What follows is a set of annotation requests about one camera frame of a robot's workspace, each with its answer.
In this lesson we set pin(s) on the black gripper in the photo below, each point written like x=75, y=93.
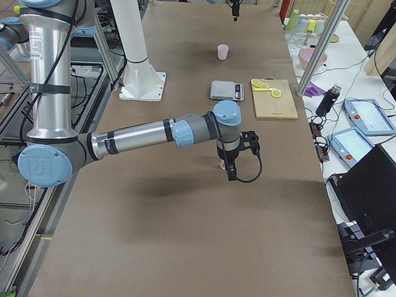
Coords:
x=234, y=7
x=224, y=153

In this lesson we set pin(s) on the glass sauce dispenser bottle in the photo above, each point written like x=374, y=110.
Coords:
x=221, y=164

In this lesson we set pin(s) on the pink plastic cup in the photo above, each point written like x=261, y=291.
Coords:
x=222, y=51

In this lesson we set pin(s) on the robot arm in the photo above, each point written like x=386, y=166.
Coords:
x=54, y=151
x=6, y=34

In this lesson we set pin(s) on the silver kitchen scale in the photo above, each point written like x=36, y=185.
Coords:
x=226, y=90

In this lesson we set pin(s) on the green cup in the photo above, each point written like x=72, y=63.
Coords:
x=291, y=24

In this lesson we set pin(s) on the yellow cup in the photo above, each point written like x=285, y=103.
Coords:
x=311, y=26

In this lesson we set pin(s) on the wooden cutting board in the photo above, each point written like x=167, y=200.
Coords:
x=268, y=107

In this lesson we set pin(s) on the yellow plastic knife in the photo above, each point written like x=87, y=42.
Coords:
x=266, y=90

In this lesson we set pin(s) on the lemon slice by knife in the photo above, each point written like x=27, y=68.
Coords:
x=276, y=93

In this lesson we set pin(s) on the black power strip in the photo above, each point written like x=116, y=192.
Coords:
x=320, y=142

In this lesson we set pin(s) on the purple cloth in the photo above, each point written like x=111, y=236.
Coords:
x=313, y=90

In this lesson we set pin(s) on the pink bowl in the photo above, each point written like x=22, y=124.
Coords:
x=305, y=55

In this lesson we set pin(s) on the black water bottle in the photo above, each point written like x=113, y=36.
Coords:
x=330, y=97

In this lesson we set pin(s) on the near teach pendant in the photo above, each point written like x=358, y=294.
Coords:
x=351, y=145

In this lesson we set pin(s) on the teach pendant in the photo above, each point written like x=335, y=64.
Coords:
x=351, y=145
x=368, y=117

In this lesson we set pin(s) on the far teach pendant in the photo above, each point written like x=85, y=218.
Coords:
x=368, y=117

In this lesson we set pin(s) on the black computer monitor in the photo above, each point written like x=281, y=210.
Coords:
x=367, y=192

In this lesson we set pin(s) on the aluminium frame post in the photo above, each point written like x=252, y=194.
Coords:
x=332, y=23

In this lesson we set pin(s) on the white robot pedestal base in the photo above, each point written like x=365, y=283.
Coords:
x=141, y=81

